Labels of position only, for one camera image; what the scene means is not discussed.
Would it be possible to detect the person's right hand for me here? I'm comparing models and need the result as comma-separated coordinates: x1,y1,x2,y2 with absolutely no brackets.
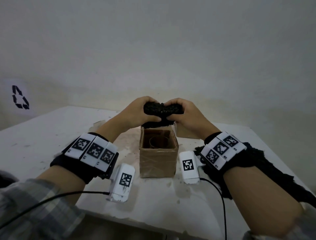
166,98,222,139

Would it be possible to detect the person's left hand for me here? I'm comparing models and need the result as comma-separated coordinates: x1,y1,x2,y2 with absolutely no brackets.
118,96,162,129

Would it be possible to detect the paper box with white lid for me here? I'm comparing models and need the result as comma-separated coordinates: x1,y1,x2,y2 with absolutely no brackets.
173,121,201,139

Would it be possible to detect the black bubble wrap sheet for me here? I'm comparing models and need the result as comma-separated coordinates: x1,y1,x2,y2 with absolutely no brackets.
143,100,185,129

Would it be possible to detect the paper box with tall flap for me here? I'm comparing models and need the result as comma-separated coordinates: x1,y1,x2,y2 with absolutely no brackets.
139,125,179,179

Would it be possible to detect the pile of black bubble wrap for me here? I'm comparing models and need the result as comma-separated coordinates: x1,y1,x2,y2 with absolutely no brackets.
194,142,316,209

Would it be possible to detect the person's left forearm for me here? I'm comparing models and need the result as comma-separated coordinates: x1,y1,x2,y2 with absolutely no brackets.
0,116,129,240

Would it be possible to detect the person's right forearm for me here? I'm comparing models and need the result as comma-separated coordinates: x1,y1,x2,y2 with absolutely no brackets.
222,165,304,240

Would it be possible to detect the left wrist marker band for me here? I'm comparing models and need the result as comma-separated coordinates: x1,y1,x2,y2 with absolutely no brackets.
50,133,119,185

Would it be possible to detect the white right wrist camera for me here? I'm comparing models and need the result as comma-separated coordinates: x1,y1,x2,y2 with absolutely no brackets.
179,151,202,185

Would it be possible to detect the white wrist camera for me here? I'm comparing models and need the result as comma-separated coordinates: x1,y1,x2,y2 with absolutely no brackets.
179,151,202,185
106,163,136,203

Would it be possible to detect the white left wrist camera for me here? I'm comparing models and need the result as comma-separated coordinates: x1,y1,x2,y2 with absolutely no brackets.
106,163,136,203

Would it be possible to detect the black right camera cable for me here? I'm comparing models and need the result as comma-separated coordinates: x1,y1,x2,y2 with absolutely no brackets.
199,178,227,240

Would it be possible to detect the black camera cable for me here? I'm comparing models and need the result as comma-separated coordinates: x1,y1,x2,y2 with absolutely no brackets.
0,191,110,229
199,178,227,240

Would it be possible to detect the black and white wall marker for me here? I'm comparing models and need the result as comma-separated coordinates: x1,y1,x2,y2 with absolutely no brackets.
12,85,30,110

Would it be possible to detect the black left camera cable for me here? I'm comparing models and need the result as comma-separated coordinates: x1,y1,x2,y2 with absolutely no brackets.
0,191,110,229

